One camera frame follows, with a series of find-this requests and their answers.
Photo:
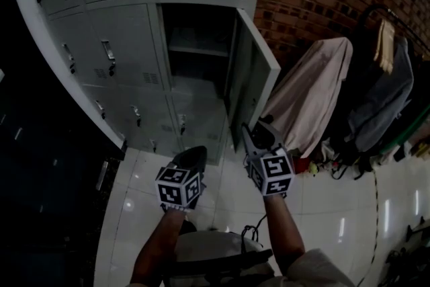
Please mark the yellow plush toy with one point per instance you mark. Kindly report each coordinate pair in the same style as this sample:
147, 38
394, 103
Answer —
314, 168

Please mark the person's left forearm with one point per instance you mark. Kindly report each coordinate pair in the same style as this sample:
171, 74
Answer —
158, 245

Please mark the person's light shirt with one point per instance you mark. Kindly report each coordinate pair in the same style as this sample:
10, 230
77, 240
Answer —
322, 270

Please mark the black bag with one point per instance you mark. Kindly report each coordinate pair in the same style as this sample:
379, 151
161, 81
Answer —
349, 151

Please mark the grey metal locker cabinet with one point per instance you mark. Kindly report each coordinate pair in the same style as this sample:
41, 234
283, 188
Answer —
124, 40

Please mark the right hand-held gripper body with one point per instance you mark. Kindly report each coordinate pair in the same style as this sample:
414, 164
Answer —
273, 174

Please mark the red bag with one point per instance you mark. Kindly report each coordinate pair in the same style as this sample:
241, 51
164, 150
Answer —
301, 166

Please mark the black glossy door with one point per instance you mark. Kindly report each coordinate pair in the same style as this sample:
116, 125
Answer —
50, 178

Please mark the bundle of wooden hangers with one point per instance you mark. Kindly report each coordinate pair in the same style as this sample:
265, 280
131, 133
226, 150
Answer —
386, 43

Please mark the grey hanging jacket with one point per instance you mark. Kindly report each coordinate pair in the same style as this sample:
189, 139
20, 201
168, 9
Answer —
383, 101

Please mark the grey metal cabinet door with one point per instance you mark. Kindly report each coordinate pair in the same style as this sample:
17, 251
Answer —
250, 84

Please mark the black clothes rack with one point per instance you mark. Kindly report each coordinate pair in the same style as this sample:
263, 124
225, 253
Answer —
406, 28

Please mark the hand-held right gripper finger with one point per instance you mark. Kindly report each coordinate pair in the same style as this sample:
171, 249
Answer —
248, 139
267, 134

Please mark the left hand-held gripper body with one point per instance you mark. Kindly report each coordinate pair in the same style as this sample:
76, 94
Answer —
176, 188

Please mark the person's right forearm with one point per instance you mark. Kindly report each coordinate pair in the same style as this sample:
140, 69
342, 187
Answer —
282, 232

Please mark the pale pink hanging shirt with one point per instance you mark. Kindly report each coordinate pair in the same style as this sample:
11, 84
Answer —
312, 90

